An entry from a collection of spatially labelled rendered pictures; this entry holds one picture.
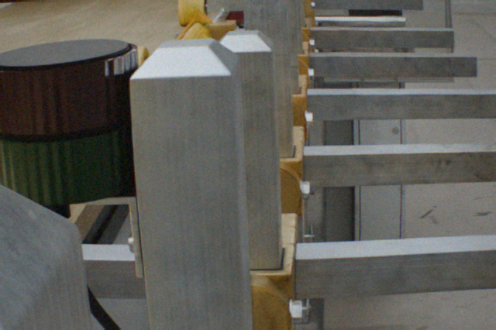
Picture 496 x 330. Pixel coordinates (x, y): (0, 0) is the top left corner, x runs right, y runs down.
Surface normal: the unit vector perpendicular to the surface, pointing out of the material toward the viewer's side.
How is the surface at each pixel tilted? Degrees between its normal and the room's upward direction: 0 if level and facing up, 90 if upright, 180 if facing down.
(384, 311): 0
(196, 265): 90
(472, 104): 90
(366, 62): 90
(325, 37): 90
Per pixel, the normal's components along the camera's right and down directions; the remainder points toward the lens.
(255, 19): -0.07, 0.27
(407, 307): -0.04, -0.96
